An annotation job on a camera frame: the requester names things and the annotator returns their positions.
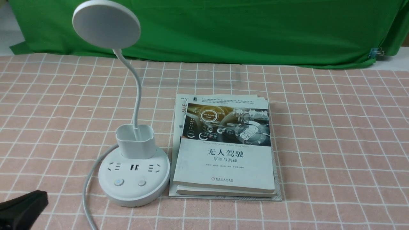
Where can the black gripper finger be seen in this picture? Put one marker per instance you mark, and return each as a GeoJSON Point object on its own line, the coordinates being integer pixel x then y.
{"type": "Point", "coordinates": [22, 212]}

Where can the white desk lamp with base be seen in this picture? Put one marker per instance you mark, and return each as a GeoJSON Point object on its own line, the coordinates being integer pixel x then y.
{"type": "Point", "coordinates": [135, 171]}

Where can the bottom thin paper booklet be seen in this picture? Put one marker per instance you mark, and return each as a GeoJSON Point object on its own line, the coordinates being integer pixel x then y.
{"type": "Point", "coordinates": [176, 127]}

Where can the top white self-driving book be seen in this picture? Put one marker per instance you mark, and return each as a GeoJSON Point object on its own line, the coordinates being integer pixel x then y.
{"type": "Point", "coordinates": [223, 153]}

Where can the pink checkered tablecloth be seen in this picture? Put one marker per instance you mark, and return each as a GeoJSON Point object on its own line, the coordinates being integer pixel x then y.
{"type": "Point", "coordinates": [340, 138]}

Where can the green backdrop cloth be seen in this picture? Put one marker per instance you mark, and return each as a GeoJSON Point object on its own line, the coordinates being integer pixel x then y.
{"type": "Point", "coordinates": [324, 34]}

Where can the blue binder clip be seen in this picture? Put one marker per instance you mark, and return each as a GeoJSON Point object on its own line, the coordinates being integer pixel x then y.
{"type": "Point", "coordinates": [375, 52]}

